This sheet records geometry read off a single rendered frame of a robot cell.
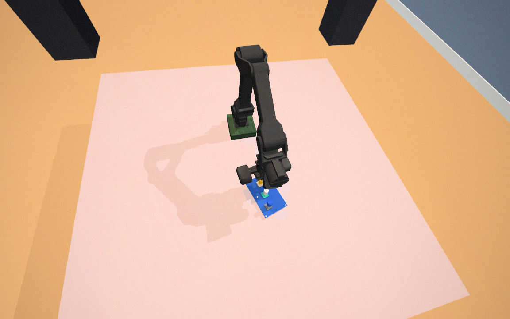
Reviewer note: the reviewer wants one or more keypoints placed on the blue circuit board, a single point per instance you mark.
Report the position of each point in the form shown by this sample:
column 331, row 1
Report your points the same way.
column 269, row 200

